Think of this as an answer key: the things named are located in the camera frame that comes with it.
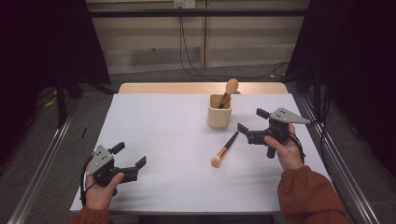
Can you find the person's left hand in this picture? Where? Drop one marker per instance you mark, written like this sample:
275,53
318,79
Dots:
99,196

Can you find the yellow floor tape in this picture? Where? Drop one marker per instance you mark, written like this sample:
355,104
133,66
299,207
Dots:
49,103

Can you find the white wall socket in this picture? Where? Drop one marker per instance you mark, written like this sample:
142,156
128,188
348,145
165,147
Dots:
184,3

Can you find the black metal stand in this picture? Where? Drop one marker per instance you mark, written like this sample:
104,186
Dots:
61,102

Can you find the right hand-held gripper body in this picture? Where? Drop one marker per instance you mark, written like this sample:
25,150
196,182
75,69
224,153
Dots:
285,115

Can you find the aluminium floor rail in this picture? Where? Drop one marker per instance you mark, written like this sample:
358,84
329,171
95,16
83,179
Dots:
342,168
46,158

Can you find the black horizontal bar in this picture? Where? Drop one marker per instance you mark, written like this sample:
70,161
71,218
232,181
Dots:
155,13

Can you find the black curtain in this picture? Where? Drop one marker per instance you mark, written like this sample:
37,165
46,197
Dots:
358,62
40,40

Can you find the large round makeup brush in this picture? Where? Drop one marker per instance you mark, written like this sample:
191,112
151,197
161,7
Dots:
232,85

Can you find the person's right hand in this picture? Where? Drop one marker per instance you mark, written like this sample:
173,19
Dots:
289,155

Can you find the light wooden table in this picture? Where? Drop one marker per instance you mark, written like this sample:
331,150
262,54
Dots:
174,88

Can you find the beige square brush holder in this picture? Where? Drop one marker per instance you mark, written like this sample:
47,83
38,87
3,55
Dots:
219,119

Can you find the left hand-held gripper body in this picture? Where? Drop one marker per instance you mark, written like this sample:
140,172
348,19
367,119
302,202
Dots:
99,160

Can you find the white table mat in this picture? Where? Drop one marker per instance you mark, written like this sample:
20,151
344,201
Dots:
174,180

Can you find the beige vertical wall strip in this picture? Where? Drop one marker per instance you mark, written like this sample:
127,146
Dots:
205,37

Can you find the small makeup brush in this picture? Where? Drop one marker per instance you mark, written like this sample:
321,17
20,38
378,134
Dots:
229,144

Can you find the dark round table grommet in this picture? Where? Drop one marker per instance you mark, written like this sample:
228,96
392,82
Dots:
237,92

